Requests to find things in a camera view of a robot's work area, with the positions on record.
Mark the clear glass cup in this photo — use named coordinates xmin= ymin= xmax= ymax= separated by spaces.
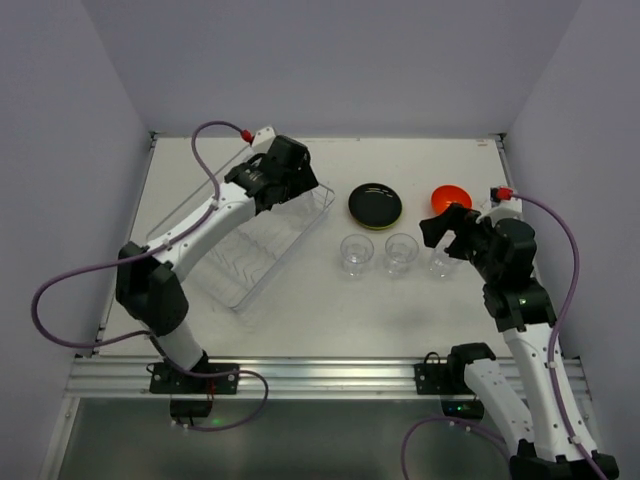
xmin=340 ymin=234 xmax=374 ymax=277
xmin=428 ymin=245 xmax=461 ymax=279
xmin=384 ymin=233 xmax=419 ymax=275

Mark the orange plastic bowl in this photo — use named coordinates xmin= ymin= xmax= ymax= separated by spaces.
xmin=430 ymin=184 xmax=473 ymax=215

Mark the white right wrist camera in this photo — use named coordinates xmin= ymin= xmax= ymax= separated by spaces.
xmin=477 ymin=186 xmax=523 ymax=225

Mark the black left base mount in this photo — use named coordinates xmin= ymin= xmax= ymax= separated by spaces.
xmin=147 ymin=359 xmax=239 ymax=422

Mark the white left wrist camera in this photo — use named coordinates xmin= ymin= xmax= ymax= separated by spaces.
xmin=251 ymin=126 xmax=277 ymax=153

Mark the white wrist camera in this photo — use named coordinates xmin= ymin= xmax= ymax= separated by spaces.
xmin=477 ymin=186 xmax=523 ymax=225
xmin=251 ymin=126 xmax=277 ymax=153

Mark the clear dish rack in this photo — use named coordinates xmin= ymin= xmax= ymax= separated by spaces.
xmin=145 ymin=149 xmax=336 ymax=314

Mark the aluminium front rail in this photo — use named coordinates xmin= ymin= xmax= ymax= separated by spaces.
xmin=64 ymin=355 xmax=586 ymax=401

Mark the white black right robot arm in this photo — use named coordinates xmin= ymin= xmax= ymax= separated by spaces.
xmin=420 ymin=204 xmax=620 ymax=479

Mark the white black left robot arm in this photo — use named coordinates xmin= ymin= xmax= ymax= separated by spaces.
xmin=115 ymin=133 xmax=319 ymax=374

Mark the black round plate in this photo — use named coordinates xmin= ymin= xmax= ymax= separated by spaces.
xmin=347 ymin=182 xmax=403 ymax=226

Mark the green round plate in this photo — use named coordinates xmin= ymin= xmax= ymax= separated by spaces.
xmin=355 ymin=221 xmax=398 ymax=232

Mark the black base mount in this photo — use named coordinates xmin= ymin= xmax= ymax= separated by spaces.
xmin=147 ymin=359 xmax=239 ymax=422
xmin=413 ymin=343 xmax=496 ymax=421

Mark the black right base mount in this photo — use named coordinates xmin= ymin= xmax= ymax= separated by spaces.
xmin=413 ymin=343 xmax=496 ymax=421

